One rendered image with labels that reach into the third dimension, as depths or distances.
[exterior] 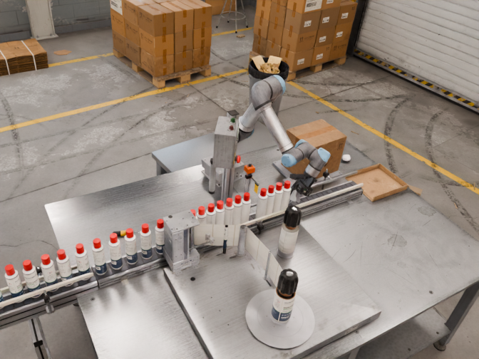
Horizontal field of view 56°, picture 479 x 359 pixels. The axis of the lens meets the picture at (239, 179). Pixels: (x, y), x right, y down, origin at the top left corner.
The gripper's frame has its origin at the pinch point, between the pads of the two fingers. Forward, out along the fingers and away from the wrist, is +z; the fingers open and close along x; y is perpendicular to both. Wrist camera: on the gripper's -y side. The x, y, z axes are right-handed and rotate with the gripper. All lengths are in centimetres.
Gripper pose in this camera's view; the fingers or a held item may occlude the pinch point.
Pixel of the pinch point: (289, 200)
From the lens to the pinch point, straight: 258.0
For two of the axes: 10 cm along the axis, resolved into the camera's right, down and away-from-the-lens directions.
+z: -5.0, 8.1, 3.1
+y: 5.0, 5.6, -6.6
